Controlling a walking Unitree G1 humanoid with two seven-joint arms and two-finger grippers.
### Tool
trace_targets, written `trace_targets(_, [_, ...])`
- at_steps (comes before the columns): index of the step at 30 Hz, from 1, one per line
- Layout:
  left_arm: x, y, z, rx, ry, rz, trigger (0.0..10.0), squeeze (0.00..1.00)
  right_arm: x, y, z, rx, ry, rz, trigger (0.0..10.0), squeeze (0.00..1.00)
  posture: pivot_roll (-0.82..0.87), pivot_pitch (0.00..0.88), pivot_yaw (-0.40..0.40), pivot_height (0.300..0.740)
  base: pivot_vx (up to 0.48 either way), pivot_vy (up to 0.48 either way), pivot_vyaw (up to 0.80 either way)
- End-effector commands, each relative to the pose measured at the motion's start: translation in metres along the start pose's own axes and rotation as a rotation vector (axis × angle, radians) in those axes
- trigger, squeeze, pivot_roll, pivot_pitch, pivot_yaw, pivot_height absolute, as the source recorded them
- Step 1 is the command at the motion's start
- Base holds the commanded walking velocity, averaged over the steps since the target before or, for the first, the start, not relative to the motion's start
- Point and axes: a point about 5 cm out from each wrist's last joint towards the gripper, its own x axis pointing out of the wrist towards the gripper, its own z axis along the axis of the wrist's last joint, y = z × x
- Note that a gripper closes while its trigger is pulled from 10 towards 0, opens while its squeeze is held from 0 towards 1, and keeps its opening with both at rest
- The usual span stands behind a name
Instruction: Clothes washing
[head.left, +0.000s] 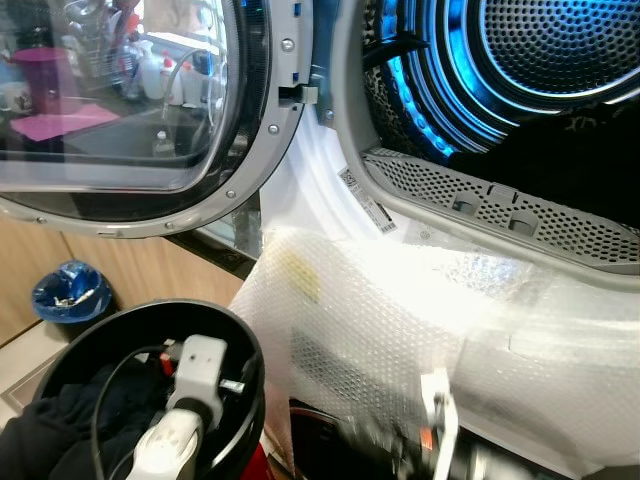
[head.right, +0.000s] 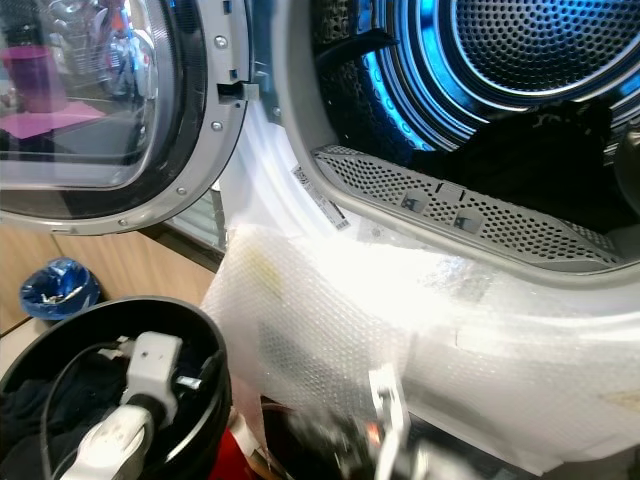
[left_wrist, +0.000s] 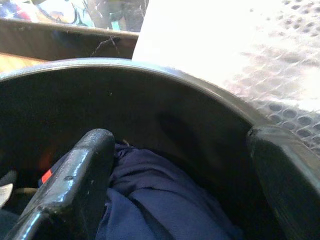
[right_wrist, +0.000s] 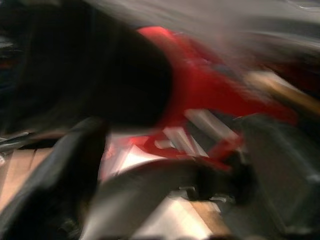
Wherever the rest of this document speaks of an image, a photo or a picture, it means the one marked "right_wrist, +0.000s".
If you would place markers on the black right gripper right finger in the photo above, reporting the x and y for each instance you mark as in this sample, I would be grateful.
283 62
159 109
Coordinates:
282 175

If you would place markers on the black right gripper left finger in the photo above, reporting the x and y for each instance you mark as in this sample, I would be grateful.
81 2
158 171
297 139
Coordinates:
62 175

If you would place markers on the red garment with white stripes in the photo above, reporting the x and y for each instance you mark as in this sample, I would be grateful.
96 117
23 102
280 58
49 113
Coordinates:
212 85

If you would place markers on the black garment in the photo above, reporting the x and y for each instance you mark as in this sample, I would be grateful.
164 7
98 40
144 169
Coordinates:
100 70

